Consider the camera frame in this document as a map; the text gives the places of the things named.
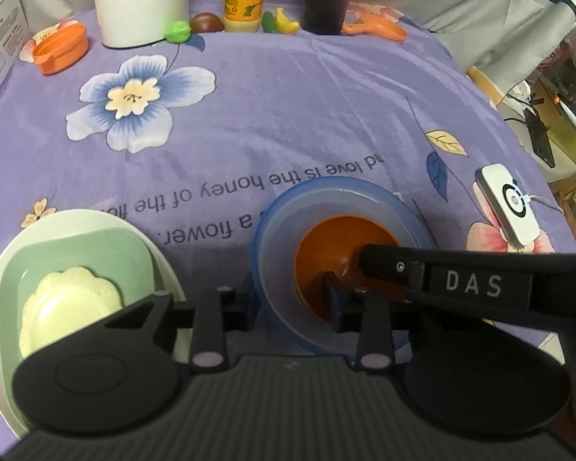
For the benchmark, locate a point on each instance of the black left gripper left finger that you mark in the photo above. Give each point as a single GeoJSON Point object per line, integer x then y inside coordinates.
{"type": "Point", "coordinates": [218, 311]}

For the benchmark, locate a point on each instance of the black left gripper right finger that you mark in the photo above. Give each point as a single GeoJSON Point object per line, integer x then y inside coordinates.
{"type": "Point", "coordinates": [367, 313]}

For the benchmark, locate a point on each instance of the white round plate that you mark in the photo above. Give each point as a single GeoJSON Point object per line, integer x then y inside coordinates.
{"type": "Point", "coordinates": [65, 224]}

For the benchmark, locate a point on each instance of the small orange bowl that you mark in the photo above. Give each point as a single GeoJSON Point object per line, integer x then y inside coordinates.
{"type": "Point", "coordinates": [334, 245]}

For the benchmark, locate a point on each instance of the blue translucent bowl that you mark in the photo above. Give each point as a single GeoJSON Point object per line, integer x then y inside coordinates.
{"type": "Point", "coordinates": [287, 220]}

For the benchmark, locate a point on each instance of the green square plate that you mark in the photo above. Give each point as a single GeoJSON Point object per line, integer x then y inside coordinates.
{"type": "Point", "coordinates": [115, 254]}

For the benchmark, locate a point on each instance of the pale yellow flower dish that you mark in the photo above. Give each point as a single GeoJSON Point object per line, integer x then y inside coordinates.
{"type": "Point", "coordinates": [63, 303]}

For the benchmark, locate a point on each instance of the clear plastic bowl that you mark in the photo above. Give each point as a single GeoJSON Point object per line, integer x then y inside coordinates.
{"type": "Point", "coordinates": [316, 227]}

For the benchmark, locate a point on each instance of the white power bank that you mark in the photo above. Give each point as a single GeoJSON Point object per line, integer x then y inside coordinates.
{"type": "Point", "coordinates": [510, 206]}

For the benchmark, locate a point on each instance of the purple floral tablecloth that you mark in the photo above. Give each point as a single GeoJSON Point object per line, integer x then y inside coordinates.
{"type": "Point", "coordinates": [190, 145]}

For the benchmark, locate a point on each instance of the bright green toy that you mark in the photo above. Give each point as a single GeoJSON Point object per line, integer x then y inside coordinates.
{"type": "Point", "coordinates": [177, 32]}

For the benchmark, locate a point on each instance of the brown toy mushroom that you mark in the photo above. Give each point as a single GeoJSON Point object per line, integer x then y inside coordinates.
{"type": "Point", "coordinates": [206, 23]}

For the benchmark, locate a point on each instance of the orange toy frying pan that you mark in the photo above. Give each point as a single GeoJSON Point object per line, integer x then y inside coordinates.
{"type": "Point", "coordinates": [368, 24]}

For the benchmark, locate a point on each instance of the green toy vegetable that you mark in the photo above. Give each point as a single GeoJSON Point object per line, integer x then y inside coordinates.
{"type": "Point", "coordinates": [268, 23]}

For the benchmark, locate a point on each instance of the yellow toy banana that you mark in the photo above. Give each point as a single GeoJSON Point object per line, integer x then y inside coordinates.
{"type": "Point", "coordinates": [284, 25]}

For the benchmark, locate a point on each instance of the orange toy pot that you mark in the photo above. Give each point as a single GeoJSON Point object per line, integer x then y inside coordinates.
{"type": "Point", "coordinates": [61, 50]}

